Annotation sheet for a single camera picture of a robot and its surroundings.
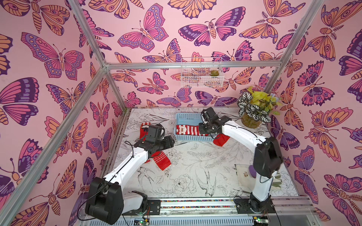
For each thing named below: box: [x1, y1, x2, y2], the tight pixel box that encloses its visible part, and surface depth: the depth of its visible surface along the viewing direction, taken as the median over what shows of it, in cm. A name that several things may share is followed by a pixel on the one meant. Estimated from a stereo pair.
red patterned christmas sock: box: [144, 150, 172, 171], surface depth 92 cm
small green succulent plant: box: [209, 69, 220, 77], surface depth 95 cm
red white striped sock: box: [175, 124, 209, 137], surface depth 104 cm
